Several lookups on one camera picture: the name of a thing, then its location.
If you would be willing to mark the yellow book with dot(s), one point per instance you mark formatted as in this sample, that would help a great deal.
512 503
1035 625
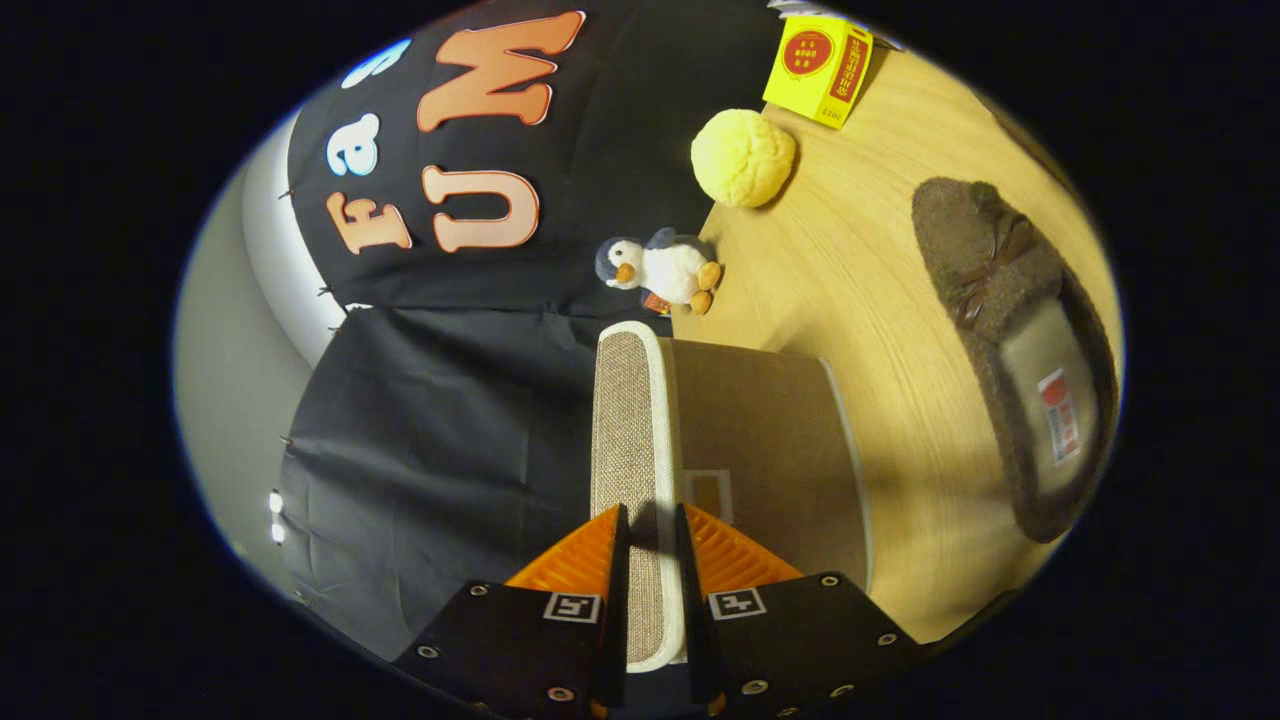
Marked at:
810 70

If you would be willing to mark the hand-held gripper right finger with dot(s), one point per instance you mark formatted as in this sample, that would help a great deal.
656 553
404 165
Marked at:
697 640

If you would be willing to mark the penguin plush toy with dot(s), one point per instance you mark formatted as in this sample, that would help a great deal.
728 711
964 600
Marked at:
670 270

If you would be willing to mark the yellow bun plush toy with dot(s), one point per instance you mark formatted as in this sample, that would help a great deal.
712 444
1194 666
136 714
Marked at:
742 158

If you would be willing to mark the brown fuzzy shoe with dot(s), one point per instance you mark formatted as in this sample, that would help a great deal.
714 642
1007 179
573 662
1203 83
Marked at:
970 240

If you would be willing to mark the brown fabric storage box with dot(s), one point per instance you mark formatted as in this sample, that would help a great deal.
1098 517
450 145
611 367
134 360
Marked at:
770 440

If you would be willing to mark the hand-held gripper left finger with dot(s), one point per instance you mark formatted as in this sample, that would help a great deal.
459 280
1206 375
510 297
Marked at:
617 640

